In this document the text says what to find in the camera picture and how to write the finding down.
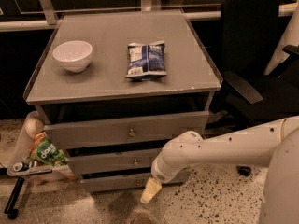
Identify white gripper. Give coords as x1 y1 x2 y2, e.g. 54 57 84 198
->
140 154 181 204

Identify grey drawer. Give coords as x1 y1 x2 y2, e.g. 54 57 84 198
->
66 148 161 175
79 167 192 194
45 111 209 149

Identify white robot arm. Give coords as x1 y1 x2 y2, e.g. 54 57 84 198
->
141 116 299 224

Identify grey bottom drawer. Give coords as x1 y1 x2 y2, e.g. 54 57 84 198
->
79 167 192 194

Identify grey top drawer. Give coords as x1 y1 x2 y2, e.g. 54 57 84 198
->
45 111 209 149

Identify grey drawer cabinet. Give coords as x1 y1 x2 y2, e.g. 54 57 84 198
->
22 10 224 194

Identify green snack bag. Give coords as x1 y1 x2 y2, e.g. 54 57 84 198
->
29 133 66 166

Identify blue white chip bag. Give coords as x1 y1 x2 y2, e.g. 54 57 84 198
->
126 40 167 81

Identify clear plastic side bin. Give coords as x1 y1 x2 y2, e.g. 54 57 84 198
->
7 111 74 178

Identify beige round object in bin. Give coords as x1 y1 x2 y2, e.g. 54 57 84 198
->
24 118 44 138

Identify silver soda can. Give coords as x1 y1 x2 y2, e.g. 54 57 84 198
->
13 161 29 172

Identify black stand leg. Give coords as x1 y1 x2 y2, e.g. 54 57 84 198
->
4 177 25 220

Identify white ceramic bowl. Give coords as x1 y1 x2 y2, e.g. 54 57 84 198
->
52 40 93 73

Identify black office chair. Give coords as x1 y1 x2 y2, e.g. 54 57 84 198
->
210 0 299 177

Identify metal railing bar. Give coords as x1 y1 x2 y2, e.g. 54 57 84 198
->
0 2 299 32

